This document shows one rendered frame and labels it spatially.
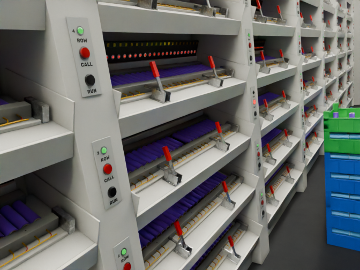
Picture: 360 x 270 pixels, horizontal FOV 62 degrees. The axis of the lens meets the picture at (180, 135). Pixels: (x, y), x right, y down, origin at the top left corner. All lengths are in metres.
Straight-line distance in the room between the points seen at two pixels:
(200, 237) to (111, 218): 0.37
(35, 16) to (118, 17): 0.16
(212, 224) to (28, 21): 0.70
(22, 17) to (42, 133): 0.16
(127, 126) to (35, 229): 0.23
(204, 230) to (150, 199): 0.28
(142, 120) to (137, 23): 0.19
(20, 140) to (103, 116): 0.14
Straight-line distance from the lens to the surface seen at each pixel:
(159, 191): 0.69
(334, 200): 1.35
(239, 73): 1.06
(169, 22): 0.72
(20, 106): 0.52
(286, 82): 1.75
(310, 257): 1.37
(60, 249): 0.55
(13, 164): 0.46
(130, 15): 0.62
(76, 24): 0.52
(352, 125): 1.24
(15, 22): 0.48
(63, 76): 0.49
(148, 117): 0.62
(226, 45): 1.08
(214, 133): 0.98
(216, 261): 1.09
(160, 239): 0.81
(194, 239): 0.86
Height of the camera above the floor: 0.79
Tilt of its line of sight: 13 degrees down
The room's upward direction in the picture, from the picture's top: 8 degrees counter-clockwise
